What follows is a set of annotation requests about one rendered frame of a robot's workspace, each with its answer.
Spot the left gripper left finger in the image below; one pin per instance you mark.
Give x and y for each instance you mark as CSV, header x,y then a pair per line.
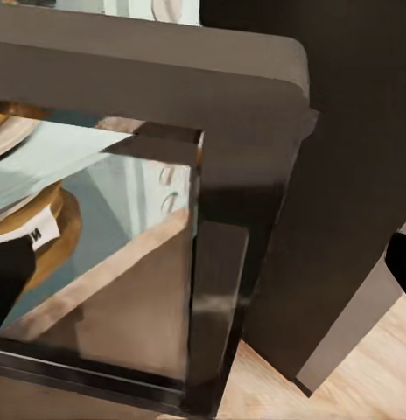
x,y
18,261

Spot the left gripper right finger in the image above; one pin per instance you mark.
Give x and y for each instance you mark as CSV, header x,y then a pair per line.
x,y
396,258

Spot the fridge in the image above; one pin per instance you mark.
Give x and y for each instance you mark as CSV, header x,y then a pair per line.
x,y
324,282

